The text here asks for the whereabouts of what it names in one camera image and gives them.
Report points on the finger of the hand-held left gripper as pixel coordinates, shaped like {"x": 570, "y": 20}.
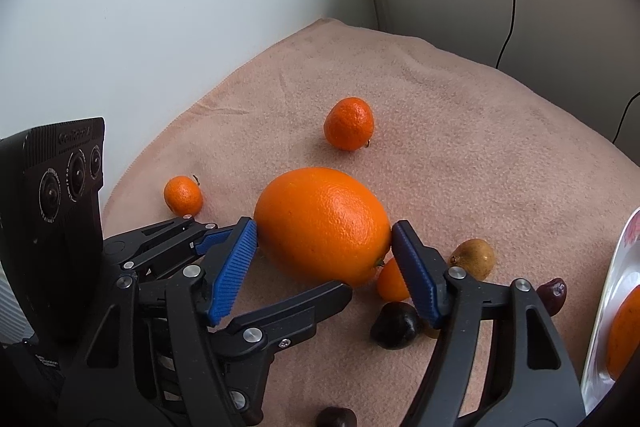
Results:
{"x": 165, "y": 237}
{"x": 300, "y": 307}

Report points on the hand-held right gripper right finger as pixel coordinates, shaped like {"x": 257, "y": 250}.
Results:
{"x": 415, "y": 277}

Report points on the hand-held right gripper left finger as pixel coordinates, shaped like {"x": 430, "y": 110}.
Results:
{"x": 235, "y": 272}

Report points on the small mandarin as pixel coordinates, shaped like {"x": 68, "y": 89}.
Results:
{"x": 182, "y": 196}

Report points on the dark plum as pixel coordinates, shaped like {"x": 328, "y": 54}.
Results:
{"x": 395, "y": 324}

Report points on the brown longan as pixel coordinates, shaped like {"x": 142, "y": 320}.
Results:
{"x": 475, "y": 259}

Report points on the smooth large orange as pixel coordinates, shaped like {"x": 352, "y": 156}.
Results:
{"x": 322, "y": 222}

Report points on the dark cherry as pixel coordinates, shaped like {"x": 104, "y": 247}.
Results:
{"x": 336, "y": 418}

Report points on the white floral plate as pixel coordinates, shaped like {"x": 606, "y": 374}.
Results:
{"x": 602, "y": 307}

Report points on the orange kumquat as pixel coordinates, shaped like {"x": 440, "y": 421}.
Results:
{"x": 392, "y": 282}

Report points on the white ribbed panel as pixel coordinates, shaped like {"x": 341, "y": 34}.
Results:
{"x": 12, "y": 312}

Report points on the red cherry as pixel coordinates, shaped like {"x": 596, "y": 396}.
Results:
{"x": 551, "y": 296}

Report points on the peach blanket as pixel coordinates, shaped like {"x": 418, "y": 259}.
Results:
{"x": 450, "y": 132}

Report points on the rough large orange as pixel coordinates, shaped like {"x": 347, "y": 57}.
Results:
{"x": 625, "y": 332}

